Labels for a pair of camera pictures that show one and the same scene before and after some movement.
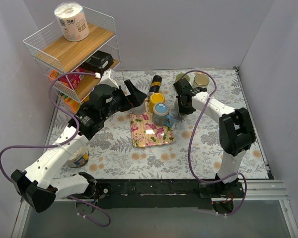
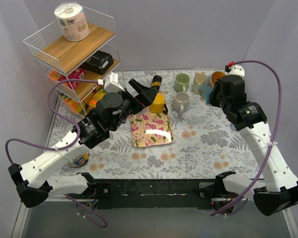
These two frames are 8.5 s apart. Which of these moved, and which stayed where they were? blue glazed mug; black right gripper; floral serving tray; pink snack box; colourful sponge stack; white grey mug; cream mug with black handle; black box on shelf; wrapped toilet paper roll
Moved: blue glazed mug; black right gripper; white grey mug
Stayed: pink snack box; wrapped toilet paper roll; black box on shelf; colourful sponge stack; floral serving tray; cream mug with black handle
